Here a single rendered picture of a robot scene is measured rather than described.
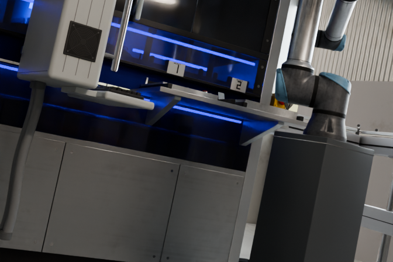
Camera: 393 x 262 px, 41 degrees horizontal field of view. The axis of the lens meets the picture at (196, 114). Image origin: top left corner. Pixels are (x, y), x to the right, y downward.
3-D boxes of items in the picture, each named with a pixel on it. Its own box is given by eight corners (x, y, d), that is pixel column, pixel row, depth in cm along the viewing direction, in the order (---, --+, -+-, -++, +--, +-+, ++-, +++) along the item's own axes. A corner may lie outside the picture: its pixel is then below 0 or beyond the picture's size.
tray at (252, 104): (213, 107, 255) (214, 100, 255) (259, 118, 264) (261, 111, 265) (244, 107, 223) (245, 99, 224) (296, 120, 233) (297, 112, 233)
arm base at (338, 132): (354, 145, 184) (359, 118, 185) (326, 138, 175) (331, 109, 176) (321, 141, 196) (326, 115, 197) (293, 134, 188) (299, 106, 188)
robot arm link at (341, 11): (375, -45, 184) (343, 37, 228) (344, -50, 185) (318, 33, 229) (373, -20, 179) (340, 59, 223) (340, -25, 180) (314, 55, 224)
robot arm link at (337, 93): (349, 114, 180) (356, 75, 181) (309, 106, 181) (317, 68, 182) (343, 117, 192) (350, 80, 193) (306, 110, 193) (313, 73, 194)
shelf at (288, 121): (128, 93, 251) (129, 89, 252) (255, 123, 277) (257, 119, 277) (159, 90, 207) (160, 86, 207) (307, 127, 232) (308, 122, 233)
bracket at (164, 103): (144, 124, 246) (150, 96, 247) (150, 125, 247) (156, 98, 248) (168, 127, 215) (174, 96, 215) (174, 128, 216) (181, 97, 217)
